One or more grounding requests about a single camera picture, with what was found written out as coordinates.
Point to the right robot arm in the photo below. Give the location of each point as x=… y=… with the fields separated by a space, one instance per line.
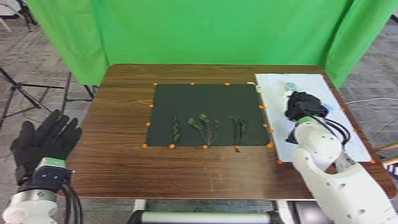
x=338 y=186

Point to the pale grey bar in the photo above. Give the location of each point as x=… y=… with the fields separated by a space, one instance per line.
x=205 y=217

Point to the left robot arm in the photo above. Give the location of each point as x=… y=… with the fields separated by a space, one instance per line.
x=41 y=186

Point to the black tripod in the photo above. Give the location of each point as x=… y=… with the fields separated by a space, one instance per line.
x=20 y=91

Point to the blue flower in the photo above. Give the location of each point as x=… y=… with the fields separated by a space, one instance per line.
x=331 y=108
x=290 y=86

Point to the green sprig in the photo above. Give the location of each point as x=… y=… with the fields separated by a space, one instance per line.
x=176 y=130
x=205 y=128
x=239 y=128

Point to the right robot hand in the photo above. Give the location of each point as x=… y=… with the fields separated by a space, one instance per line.
x=302 y=104

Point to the white sheet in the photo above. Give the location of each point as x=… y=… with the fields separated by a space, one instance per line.
x=272 y=133

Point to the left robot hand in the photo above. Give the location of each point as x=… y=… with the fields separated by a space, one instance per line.
x=47 y=140

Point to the dark mat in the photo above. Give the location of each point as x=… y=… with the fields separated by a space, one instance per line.
x=207 y=100

